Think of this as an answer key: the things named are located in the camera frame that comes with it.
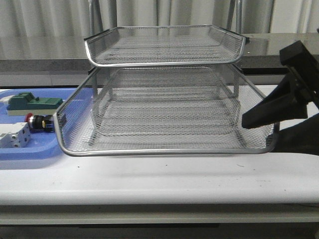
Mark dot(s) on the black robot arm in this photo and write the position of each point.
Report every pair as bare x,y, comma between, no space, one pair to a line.
301,138

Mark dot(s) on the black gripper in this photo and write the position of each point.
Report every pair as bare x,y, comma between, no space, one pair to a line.
289,99

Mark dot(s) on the white circuit breaker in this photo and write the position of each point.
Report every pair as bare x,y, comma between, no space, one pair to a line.
14,135

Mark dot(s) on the grey stone counter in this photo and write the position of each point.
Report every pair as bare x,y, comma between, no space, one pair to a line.
35,54

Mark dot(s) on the silver mesh tray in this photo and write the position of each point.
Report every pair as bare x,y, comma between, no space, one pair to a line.
74,124
166,117
164,45

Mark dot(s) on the red emergency stop button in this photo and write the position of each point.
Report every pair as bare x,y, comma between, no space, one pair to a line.
39,123

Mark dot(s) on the white curtain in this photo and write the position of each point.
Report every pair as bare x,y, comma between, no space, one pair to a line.
34,18

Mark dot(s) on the green terminal block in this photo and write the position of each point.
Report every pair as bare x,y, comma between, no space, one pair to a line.
25,102

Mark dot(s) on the blue plastic tray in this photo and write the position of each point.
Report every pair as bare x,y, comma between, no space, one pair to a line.
43,148

